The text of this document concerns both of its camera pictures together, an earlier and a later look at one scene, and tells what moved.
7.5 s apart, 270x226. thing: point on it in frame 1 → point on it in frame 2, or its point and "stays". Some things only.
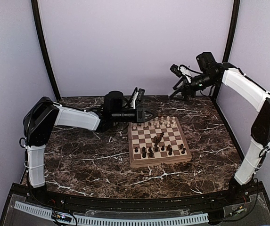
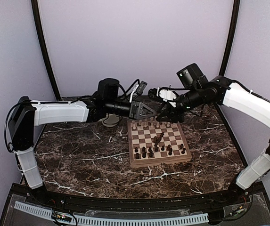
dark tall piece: x=169 y=148 stays
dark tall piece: x=150 y=153 stays
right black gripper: x=184 y=88 → x=174 y=116
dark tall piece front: x=143 y=152 stays
